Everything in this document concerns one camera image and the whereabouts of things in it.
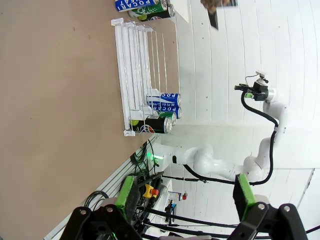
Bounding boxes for black metal stand bars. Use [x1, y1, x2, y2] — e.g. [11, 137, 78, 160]
[136, 206, 251, 232]

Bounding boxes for yellow emergency stop button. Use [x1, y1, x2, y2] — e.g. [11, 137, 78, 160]
[142, 183, 160, 200]

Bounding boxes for black Pepsi can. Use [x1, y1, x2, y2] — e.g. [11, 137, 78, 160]
[138, 9, 176, 23]
[130, 115, 174, 135]

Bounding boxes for black cable coil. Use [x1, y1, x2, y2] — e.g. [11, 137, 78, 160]
[83, 190, 111, 208]

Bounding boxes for person's right hand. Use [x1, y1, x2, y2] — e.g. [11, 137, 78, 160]
[200, 0, 230, 15]

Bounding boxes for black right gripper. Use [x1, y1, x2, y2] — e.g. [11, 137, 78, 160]
[234, 79, 270, 101]

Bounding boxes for black cable bundle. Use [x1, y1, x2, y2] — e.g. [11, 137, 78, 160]
[129, 139, 161, 176]

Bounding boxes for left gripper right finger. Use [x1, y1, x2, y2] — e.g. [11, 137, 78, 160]
[228, 173, 309, 240]

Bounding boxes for white can dispenser rack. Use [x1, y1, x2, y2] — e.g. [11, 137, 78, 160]
[111, 17, 183, 137]

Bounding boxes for blue Pocari Sweat can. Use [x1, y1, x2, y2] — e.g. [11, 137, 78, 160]
[147, 104, 183, 120]
[114, 0, 168, 13]
[146, 92, 182, 106]

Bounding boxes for green Chilsung cider can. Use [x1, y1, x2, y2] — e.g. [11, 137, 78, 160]
[128, 2, 176, 18]
[153, 111, 178, 126]

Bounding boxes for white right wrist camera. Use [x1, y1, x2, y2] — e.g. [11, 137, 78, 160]
[255, 71, 270, 84]

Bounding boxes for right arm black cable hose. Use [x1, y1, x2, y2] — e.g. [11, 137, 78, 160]
[183, 91, 280, 186]

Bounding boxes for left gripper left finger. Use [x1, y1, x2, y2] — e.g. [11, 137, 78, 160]
[59, 174, 143, 240]

